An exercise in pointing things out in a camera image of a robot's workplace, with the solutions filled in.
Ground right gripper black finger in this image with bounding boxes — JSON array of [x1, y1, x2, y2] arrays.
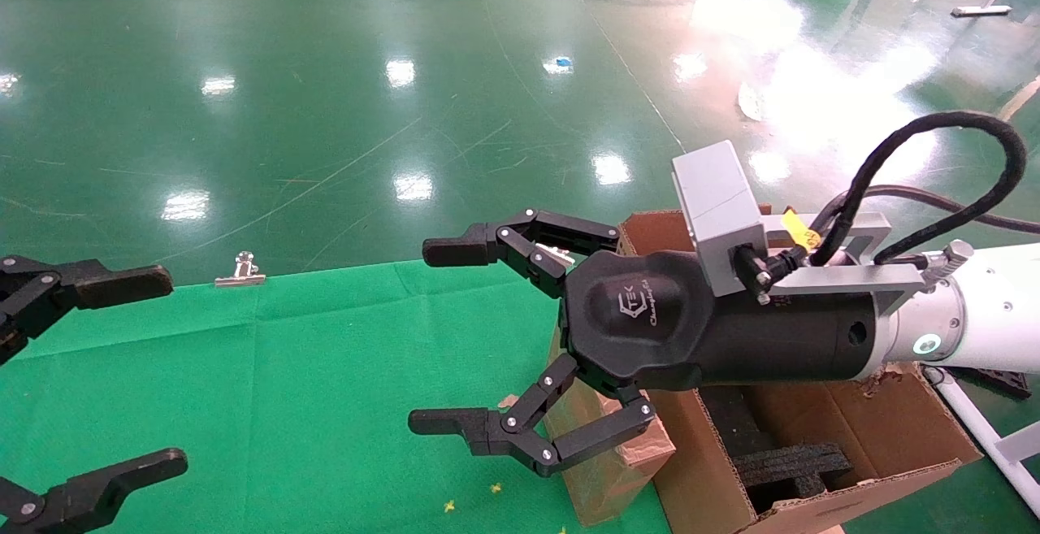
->
[[409, 355, 655, 478], [422, 209, 622, 299]]

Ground black foam block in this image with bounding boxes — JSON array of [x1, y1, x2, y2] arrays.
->
[[734, 442, 852, 514]]

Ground small brown cardboard box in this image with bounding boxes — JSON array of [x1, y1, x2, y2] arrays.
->
[[543, 329, 677, 527]]

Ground white paper scrap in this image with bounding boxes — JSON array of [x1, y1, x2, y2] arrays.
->
[[736, 81, 766, 122]]

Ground green table cloth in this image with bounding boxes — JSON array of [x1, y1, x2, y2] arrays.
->
[[0, 258, 675, 534]]

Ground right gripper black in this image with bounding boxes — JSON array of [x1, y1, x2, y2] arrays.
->
[[559, 250, 878, 393]]

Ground white tube frame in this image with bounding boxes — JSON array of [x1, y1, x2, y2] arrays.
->
[[922, 365, 1040, 519]]

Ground yellow cable tag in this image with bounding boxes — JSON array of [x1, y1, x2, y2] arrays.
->
[[780, 207, 820, 249]]

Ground black perforated tray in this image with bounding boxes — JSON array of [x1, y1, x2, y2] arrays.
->
[[963, 367, 1040, 402]]

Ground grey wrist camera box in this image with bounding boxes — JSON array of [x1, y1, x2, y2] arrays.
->
[[671, 141, 770, 301]]

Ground grey metal camera bracket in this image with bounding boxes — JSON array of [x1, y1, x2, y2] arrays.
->
[[762, 211, 974, 319]]

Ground thin black cable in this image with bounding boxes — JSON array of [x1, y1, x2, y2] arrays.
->
[[812, 184, 1040, 236]]

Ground black foam strip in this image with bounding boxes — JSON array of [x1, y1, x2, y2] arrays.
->
[[699, 386, 777, 458]]

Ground thick black braided cable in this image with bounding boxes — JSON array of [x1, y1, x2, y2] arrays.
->
[[807, 111, 1029, 268]]

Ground large open cardboard carton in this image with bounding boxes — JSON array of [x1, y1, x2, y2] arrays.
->
[[616, 207, 984, 534]]

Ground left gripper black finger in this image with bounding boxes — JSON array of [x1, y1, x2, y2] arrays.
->
[[0, 448, 189, 534], [0, 256, 174, 366]]

